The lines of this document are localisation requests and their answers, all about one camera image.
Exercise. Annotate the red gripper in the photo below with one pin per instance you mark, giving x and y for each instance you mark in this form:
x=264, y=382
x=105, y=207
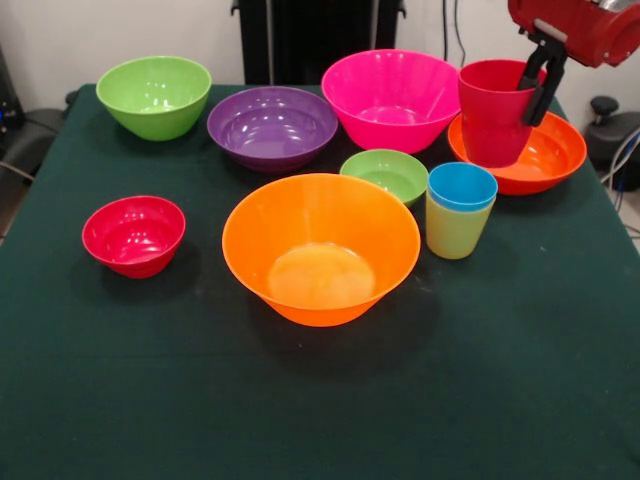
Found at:
x=580, y=30

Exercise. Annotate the red cup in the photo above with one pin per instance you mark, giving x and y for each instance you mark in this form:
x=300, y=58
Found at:
x=490, y=130

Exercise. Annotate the blue cup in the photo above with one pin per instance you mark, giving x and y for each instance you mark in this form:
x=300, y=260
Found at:
x=462, y=187

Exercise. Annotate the small red bowl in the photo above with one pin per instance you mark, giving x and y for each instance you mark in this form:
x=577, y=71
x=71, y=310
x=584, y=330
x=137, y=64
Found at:
x=132, y=240

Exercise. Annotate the red-orange bowl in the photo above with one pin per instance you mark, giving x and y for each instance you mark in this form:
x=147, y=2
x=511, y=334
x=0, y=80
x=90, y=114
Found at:
x=550, y=160

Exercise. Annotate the black equipment with knob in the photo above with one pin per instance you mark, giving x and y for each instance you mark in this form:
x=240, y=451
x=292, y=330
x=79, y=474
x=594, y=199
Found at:
x=617, y=137

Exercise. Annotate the pink bowl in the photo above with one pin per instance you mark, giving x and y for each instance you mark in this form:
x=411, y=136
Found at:
x=385, y=95

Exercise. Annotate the yellow cup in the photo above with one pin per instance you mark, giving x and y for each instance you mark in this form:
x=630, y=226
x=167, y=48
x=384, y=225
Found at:
x=455, y=235

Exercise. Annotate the small green bowl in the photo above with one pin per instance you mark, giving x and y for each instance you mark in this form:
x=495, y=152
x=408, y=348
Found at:
x=385, y=172

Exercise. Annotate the large orange bowl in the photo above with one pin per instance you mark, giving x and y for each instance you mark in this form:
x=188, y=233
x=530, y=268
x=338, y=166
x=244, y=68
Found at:
x=320, y=235

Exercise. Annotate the purple bowl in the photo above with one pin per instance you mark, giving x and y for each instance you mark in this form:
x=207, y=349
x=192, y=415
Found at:
x=272, y=130

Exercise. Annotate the large green bowl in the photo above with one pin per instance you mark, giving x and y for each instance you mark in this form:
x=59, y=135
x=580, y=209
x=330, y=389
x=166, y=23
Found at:
x=150, y=85

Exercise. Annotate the black table clamp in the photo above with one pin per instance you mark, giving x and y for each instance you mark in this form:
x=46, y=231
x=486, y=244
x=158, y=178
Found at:
x=72, y=97

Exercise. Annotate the dark green tablecloth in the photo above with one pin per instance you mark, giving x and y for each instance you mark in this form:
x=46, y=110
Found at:
x=150, y=390

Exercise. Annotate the black electronics box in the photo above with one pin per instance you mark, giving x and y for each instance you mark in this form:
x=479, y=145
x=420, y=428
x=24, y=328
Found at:
x=9, y=110

